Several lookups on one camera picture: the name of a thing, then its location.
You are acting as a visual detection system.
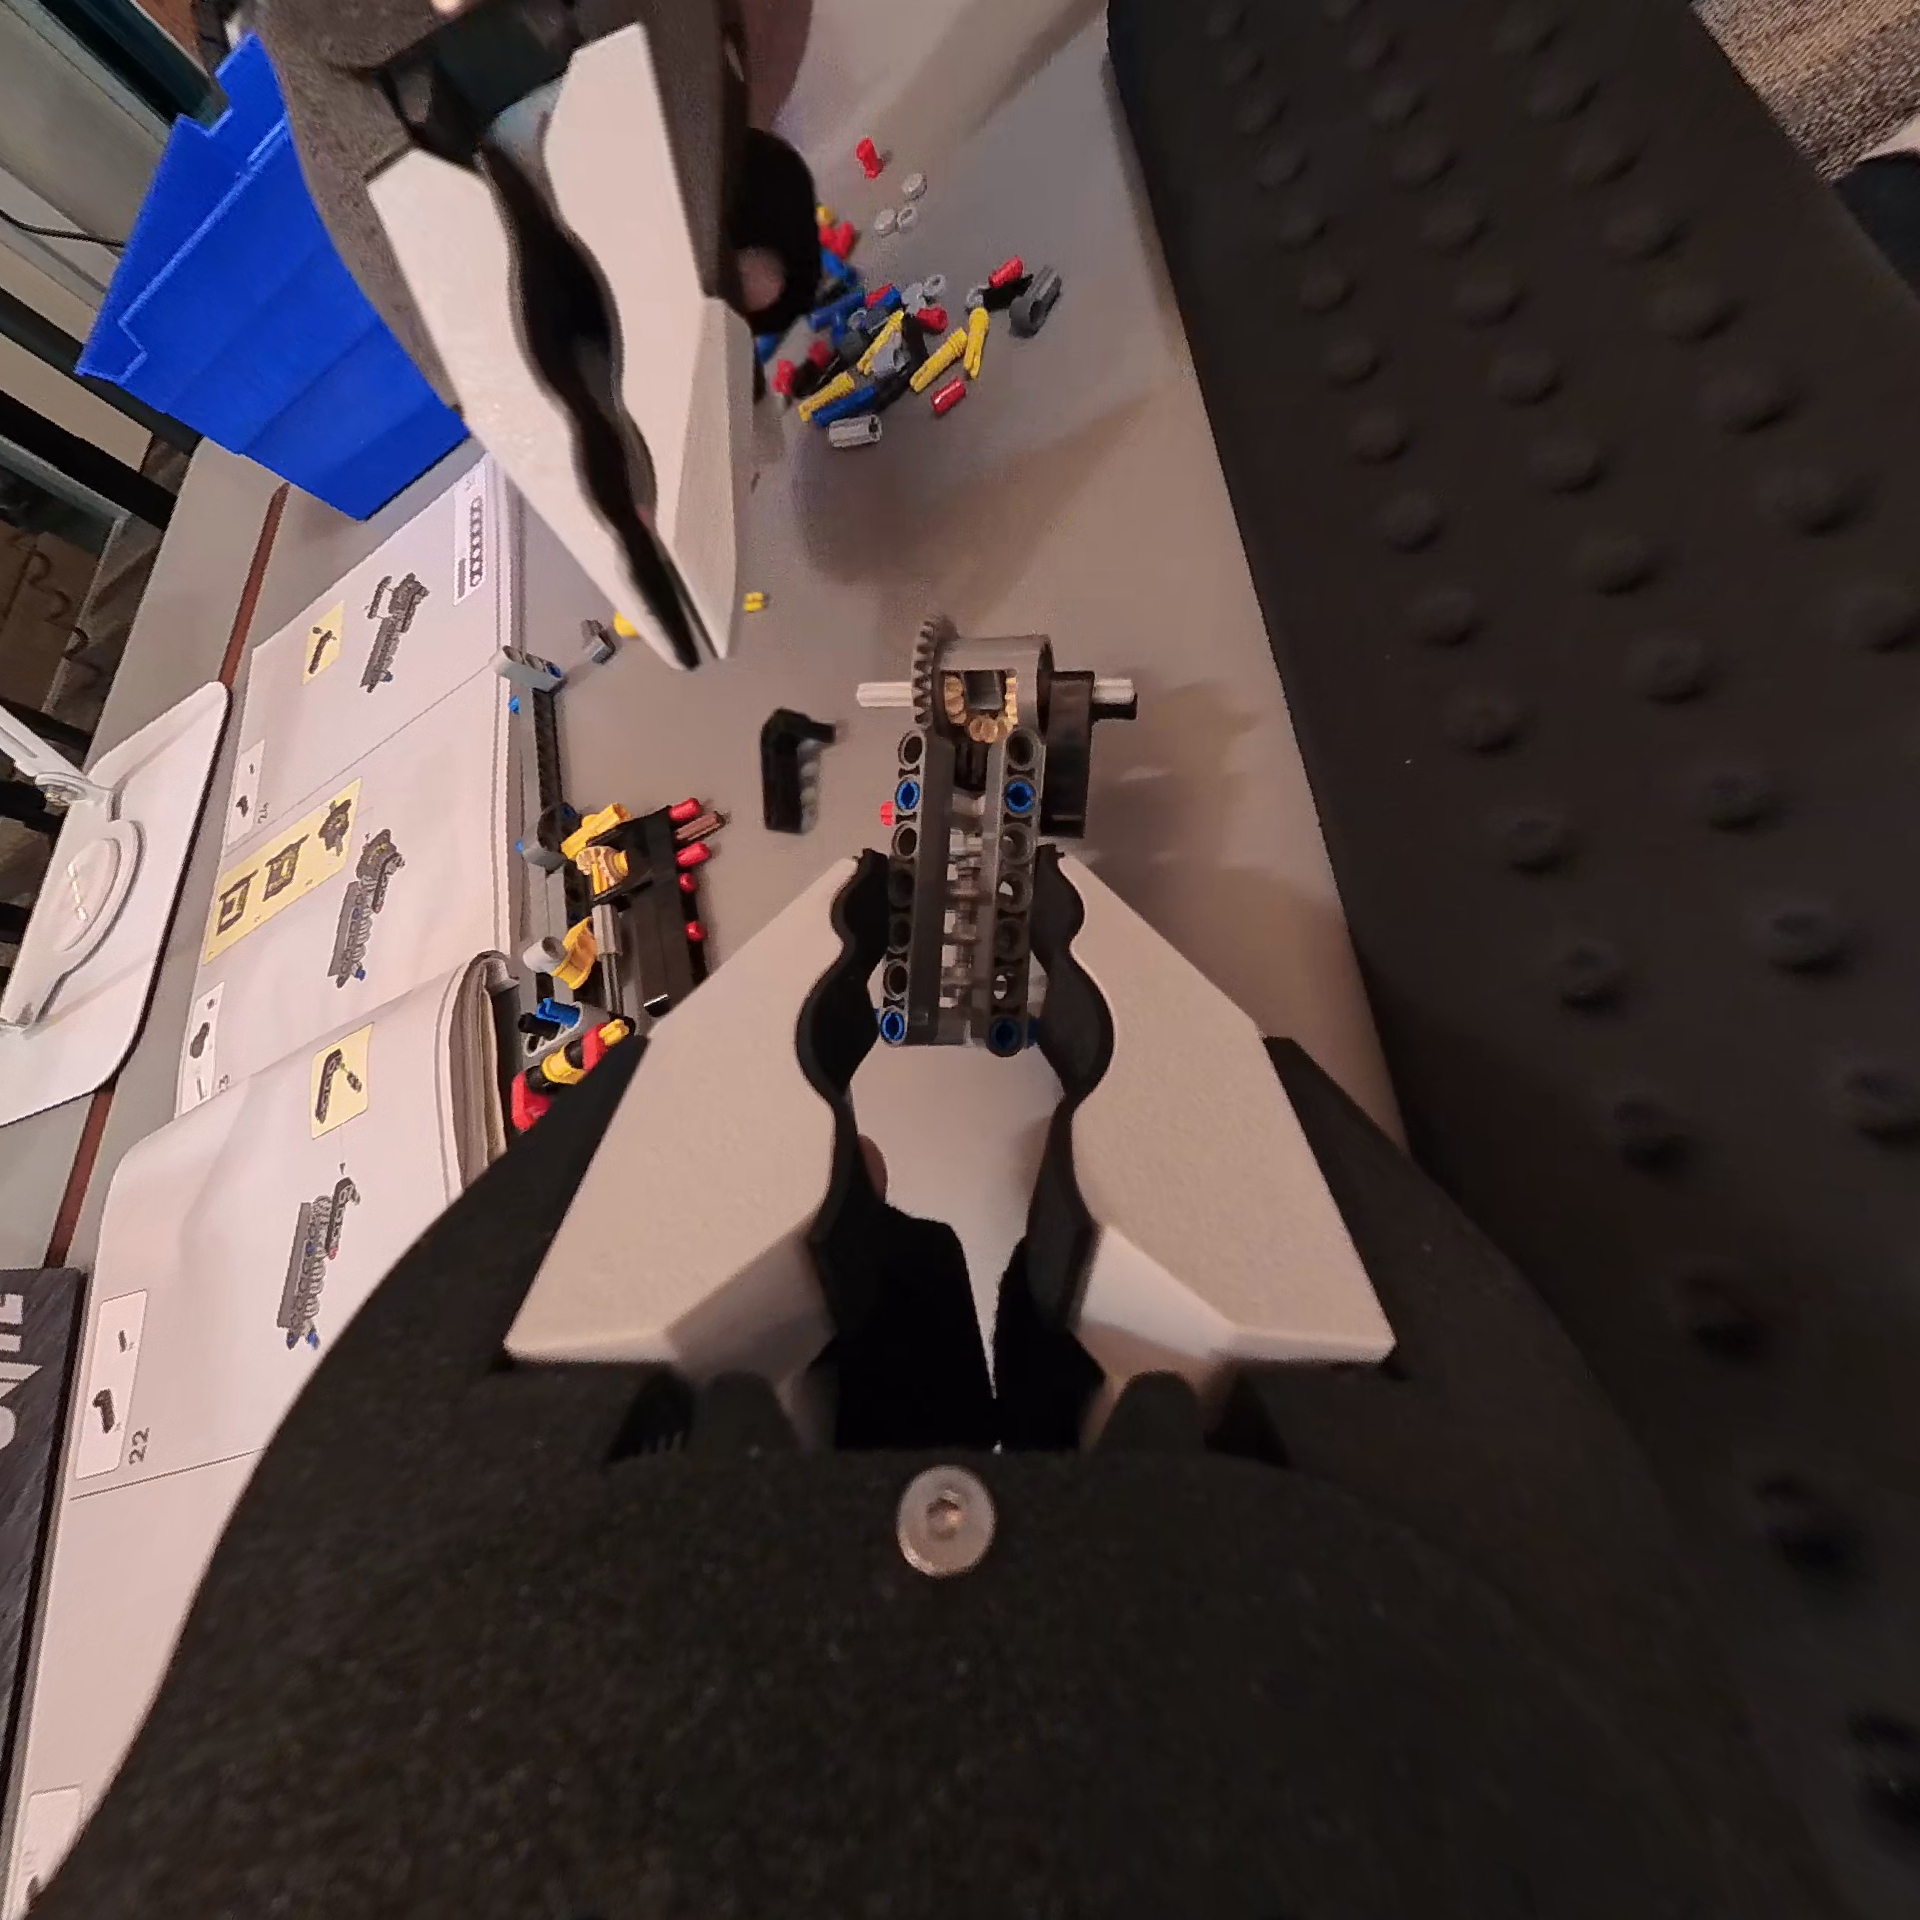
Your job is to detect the grey lego gear assembly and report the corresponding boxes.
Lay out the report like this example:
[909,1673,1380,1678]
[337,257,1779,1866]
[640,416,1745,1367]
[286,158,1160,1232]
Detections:
[859,613,1141,1053]

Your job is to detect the black perforated foam pad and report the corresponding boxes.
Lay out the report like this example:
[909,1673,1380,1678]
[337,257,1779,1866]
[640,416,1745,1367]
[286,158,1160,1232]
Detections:
[1106,0,1920,1920]

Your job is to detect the heap of small lego pieces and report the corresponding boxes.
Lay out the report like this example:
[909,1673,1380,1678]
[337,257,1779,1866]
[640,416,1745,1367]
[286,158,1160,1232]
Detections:
[757,135,1067,451]

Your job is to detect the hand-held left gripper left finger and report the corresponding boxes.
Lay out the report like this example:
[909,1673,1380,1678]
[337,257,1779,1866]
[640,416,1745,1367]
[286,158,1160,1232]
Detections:
[506,852,889,1398]

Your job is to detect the yellow car lego set box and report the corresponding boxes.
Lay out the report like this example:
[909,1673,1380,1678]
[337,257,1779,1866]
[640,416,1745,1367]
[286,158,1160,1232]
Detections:
[0,1266,87,1772]

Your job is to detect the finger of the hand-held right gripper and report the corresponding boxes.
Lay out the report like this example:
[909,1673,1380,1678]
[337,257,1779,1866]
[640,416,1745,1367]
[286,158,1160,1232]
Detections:
[540,22,760,665]
[367,140,710,672]

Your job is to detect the lego instruction booklet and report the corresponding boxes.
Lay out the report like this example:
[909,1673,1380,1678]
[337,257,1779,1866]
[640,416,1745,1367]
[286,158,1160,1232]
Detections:
[22,449,526,1861]

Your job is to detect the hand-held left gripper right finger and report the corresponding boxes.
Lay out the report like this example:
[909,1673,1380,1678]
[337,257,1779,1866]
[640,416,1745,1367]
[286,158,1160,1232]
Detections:
[1035,852,1399,1374]

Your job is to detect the blue plastic bin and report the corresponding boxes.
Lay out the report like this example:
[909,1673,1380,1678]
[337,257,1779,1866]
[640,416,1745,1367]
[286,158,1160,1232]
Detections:
[76,33,473,524]

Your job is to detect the black L-shaped lego beam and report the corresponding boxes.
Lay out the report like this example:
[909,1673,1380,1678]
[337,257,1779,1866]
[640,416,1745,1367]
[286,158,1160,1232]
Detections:
[762,708,839,836]

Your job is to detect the wooden document stand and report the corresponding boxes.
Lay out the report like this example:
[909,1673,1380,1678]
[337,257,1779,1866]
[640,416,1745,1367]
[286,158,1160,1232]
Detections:
[0,681,234,1125]

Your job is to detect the long lego chassis assembly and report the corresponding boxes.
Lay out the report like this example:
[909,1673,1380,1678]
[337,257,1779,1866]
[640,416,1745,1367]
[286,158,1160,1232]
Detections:
[503,646,738,1137]

